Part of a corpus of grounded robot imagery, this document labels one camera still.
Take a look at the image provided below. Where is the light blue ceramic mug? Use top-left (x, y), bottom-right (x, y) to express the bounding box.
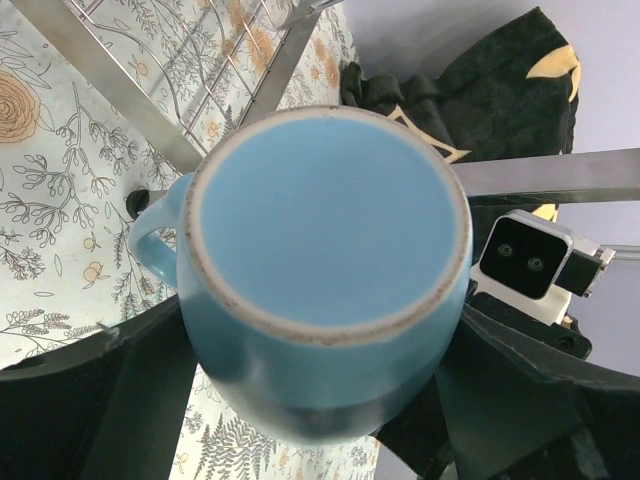
top-left (128, 106), bottom-right (473, 444)

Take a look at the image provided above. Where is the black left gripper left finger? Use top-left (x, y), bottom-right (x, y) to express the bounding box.
top-left (1, 297), bottom-right (196, 479)

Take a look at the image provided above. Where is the floral patterned table mat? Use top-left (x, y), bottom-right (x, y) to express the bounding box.
top-left (1, 1), bottom-right (379, 479)

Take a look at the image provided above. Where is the steel two-tier dish rack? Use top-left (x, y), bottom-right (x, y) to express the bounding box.
top-left (15, 1), bottom-right (639, 207)

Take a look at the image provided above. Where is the black floral plush pillow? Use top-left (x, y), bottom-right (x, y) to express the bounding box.
top-left (338, 5), bottom-right (584, 224)

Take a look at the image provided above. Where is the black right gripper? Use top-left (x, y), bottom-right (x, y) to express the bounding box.
top-left (467, 292), bottom-right (592, 358)

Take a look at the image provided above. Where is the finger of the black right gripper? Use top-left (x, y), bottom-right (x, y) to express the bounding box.
top-left (374, 377), bottom-right (454, 475)

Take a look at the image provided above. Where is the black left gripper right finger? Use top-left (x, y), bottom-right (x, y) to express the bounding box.
top-left (437, 306), bottom-right (639, 479)

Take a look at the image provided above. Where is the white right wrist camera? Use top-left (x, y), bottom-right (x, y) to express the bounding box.
top-left (470, 210), bottom-right (616, 326)

